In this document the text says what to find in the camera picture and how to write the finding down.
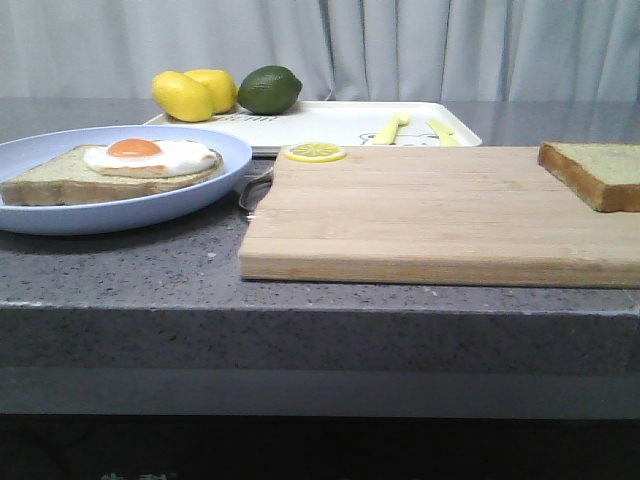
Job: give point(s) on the wooden cutting board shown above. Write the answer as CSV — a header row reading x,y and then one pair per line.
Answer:
x,y
489,216

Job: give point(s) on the front yellow lemon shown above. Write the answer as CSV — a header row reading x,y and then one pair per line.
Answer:
x,y
182,97

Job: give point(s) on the rear yellow lemon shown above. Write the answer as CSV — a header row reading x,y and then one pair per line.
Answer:
x,y
221,85

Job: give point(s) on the grey curtain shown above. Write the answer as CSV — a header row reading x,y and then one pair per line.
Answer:
x,y
341,50

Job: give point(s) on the yellow lemon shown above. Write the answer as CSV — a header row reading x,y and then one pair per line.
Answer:
x,y
182,97
221,85

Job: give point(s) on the yellow plastic knife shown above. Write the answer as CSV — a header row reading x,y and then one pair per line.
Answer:
x,y
445,133

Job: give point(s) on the bread slice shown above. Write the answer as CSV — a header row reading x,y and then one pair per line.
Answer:
x,y
67,180
603,175

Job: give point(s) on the lemon slice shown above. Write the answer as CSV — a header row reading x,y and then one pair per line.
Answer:
x,y
314,152

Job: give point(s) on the metal cutting board handle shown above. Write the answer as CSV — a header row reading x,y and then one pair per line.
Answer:
x,y
253,192

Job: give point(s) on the fried egg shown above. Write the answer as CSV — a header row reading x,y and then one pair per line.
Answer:
x,y
140,158

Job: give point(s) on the yellow plastic fork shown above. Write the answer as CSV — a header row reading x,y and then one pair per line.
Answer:
x,y
387,135

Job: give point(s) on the white rectangular tray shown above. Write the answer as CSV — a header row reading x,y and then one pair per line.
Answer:
x,y
346,123

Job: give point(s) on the green lime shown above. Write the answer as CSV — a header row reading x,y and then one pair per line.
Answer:
x,y
269,90

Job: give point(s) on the blue round plate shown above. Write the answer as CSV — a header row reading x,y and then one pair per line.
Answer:
x,y
20,155

